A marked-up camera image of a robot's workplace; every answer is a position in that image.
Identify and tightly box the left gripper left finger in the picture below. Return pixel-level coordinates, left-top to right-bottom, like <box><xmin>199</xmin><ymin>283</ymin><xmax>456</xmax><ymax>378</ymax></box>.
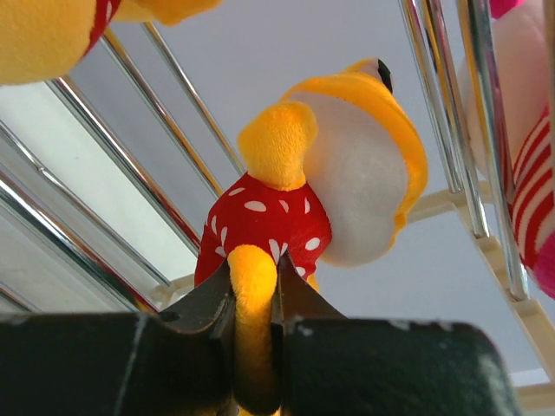
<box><xmin>160</xmin><ymin>260</ymin><xmax>235</xmax><ymax>338</ymax></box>

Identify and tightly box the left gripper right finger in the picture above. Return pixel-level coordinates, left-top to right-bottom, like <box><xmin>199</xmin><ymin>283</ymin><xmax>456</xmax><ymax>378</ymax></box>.
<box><xmin>271</xmin><ymin>252</ymin><xmax>345</xmax><ymax>328</ymax></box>

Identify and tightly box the yellow bear plush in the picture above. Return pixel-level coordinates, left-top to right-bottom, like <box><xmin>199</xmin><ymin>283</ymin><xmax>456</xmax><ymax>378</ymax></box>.
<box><xmin>194</xmin><ymin>57</ymin><xmax>428</xmax><ymax>415</ymax></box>
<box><xmin>1</xmin><ymin>0</ymin><xmax>220</xmax><ymax>85</ymax></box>

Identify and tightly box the cream two-tier shelf rack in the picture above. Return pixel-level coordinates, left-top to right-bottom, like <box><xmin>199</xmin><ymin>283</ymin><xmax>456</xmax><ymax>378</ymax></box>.
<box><xmin>1</xmin><ymin>1</ymin><xmax>554</xmax><ymax>415</ymax></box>

